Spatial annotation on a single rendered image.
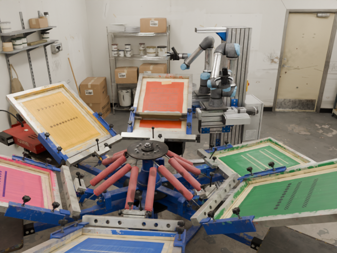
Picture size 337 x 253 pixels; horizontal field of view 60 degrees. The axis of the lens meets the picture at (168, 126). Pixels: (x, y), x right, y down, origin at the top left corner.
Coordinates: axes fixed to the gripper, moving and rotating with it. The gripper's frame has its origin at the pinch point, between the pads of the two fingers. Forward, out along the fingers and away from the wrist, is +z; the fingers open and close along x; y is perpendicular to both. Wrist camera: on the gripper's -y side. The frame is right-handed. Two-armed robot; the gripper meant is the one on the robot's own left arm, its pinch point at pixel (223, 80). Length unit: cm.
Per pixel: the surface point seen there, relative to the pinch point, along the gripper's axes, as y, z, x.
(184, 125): 44, -11, 42
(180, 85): 15, -53, 53
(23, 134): 32, 37, 190
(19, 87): 4, -53, 270
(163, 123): 41, -8, 62
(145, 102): 24, -26, 85
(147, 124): 40, -4, 77
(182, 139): 49, 10, 38
